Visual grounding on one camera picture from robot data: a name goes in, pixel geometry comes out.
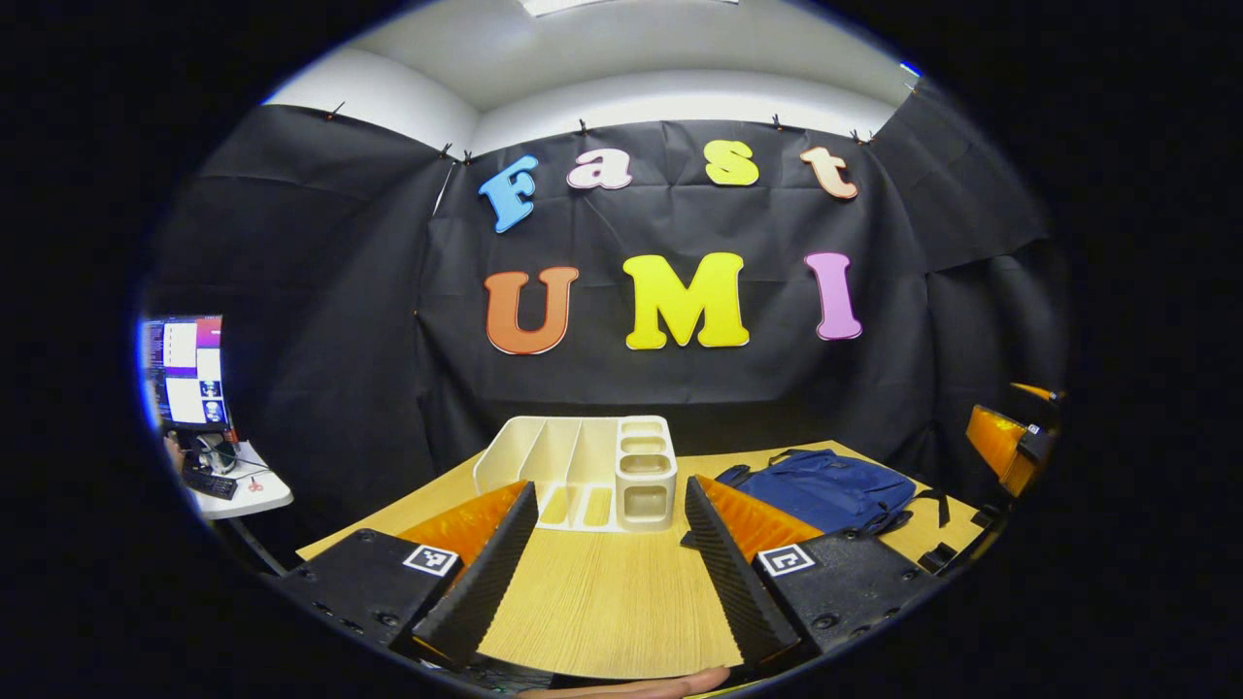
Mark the computer monitor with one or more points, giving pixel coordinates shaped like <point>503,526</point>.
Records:
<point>184,374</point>

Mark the white plastic bookshelf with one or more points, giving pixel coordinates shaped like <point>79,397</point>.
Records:
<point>573,466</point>

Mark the blue schoolbag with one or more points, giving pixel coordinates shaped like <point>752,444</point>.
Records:
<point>825,490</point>

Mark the headphones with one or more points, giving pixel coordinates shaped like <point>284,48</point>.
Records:
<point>212,451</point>

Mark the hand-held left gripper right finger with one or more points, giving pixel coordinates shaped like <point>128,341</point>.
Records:
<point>738,582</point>

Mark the white side table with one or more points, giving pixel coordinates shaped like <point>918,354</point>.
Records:
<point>267,495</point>

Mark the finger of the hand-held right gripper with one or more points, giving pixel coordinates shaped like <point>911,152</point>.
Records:
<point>1041,392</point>
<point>1005,447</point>

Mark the black keyboard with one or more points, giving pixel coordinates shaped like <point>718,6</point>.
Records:
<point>209,483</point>

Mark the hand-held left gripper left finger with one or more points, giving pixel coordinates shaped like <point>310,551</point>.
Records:
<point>486,582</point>

